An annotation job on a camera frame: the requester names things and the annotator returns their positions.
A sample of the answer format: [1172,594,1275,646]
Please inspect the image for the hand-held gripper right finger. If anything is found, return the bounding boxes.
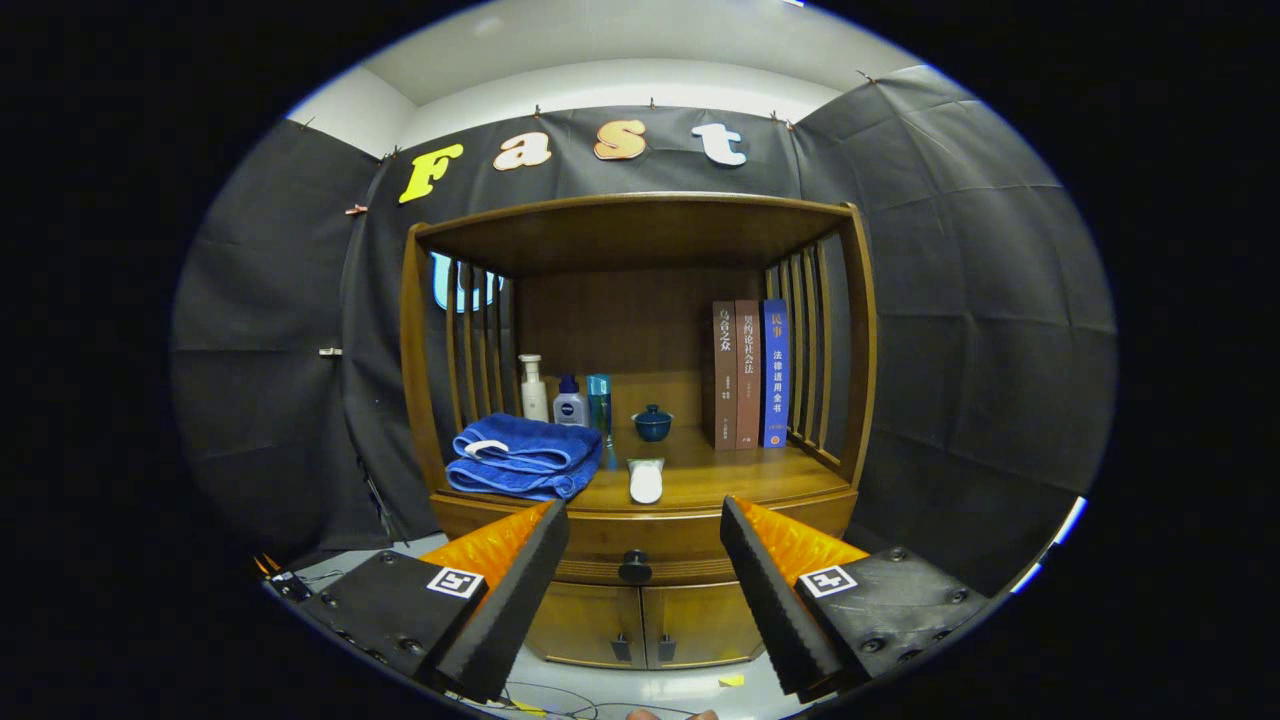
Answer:
[720,495,991,701]

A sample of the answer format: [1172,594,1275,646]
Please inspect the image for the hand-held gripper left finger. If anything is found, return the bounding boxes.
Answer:
[298,498,571,704]

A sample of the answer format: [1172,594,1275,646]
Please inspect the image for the wooden drawer with black knob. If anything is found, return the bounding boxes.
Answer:
[553,540,743,587]

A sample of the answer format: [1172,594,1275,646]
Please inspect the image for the white and green tube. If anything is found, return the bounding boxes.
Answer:
[627,457,666,505]

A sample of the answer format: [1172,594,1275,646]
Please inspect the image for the wooden cabinet door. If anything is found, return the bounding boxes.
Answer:
[640,582,766,666]
[525,583,646,669]

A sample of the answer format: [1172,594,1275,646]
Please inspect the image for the wooden countertop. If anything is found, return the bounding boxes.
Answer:
[430,425,856,513]

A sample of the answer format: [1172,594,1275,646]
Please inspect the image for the wooden cabinet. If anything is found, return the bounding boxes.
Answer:
[400,192,879,671]

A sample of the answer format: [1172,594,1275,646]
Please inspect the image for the folded blue towel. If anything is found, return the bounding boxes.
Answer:
[445,412,604,502]

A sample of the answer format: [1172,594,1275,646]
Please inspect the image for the white bottle with blue cap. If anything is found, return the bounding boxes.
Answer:
[553,375,589,428]

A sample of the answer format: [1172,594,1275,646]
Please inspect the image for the reddish brown book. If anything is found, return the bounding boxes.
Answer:
[735,299,762,450]

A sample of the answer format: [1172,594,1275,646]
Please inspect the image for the white pump bottle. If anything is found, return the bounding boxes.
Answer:
[518,354,549,422]

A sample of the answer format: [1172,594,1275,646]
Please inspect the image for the blue book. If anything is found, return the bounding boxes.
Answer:
[760,298,791,449]

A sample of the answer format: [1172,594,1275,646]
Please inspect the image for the dark brown book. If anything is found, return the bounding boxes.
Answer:
[712,300,739,451]

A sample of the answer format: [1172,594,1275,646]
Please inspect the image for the dark floor device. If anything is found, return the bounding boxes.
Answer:
[255,553,313,603]

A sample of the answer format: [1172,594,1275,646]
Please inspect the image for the clear teal bottle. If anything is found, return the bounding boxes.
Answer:
[587,374,613,446]

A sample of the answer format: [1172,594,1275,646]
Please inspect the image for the thin black floor cable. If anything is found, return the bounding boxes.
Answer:
[505,680,701,720]

